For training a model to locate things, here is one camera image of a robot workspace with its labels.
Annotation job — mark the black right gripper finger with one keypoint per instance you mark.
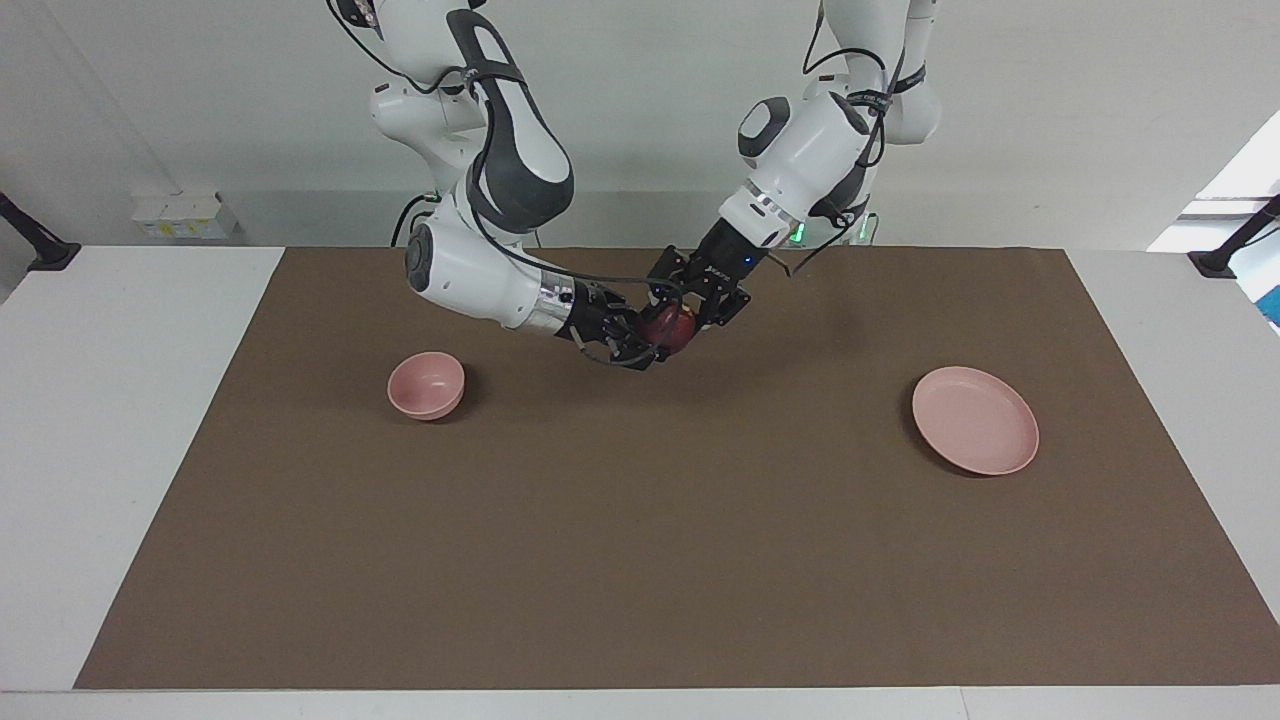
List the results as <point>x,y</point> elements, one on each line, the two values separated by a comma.
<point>632,356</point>
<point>636,312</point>

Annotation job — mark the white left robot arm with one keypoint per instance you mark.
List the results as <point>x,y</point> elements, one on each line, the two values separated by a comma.
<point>815,150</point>

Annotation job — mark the blue object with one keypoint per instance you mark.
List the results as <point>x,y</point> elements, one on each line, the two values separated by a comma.
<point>1266,300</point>

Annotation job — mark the pink bowl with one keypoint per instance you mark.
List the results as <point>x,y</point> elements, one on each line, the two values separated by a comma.
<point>427,385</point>

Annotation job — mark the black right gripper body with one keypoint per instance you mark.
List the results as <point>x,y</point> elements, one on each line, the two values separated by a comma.
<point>597,313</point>

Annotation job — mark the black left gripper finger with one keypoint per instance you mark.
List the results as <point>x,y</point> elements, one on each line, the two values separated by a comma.
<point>664,292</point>
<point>712,316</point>

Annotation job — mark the brown table mat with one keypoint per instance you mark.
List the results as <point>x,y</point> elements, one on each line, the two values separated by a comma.
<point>660,520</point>

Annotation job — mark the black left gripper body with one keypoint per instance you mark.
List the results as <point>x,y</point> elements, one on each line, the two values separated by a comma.
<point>722,275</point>

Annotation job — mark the dark red apple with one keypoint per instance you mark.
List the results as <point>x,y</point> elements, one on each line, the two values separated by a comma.
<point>668,326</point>

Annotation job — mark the pink plate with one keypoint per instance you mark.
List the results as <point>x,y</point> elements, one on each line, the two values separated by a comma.
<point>975,420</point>

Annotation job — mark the black clamp stand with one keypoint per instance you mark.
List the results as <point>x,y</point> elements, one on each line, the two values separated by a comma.
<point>1225,258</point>
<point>45,255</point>

